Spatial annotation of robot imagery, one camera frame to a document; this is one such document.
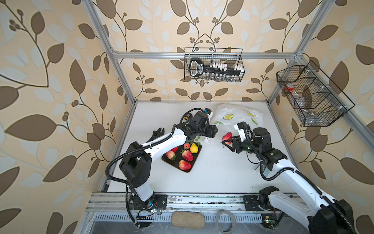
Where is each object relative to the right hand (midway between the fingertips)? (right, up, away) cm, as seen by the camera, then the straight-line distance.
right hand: (226, 141), depth 77 cm
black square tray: (-29, -15, +11) cm, 34 cm away
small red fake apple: (-22, -5, +14) cm, 27 cm away
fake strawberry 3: (0, +3, -2) cm, 3 cm away
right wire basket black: (+45, +21, -4) cm, 50 cm away
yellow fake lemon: (-17, -6, +12) cm, 22 cm away
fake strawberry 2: (-29, -8, +14) cm, 34 cm away
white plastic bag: (+3, +14, +13) cm, 20 cm away
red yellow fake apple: (-23, -15, +6) cm, 28 cm away
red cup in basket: (+42, +31, +11) cm, 53 cm away
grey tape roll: (+2, -36, -8) cm, 37 cm away
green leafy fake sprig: (-16, -2, +16) cm, 23 cm away
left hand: (-5, +7, +4) cm, 9 cm away
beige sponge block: (-20, -35, -10) cm, 42 cm away
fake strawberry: (-31, -10, +10) cm, 34 cm away
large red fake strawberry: (-21, -10, +10) cm, 25 cm away
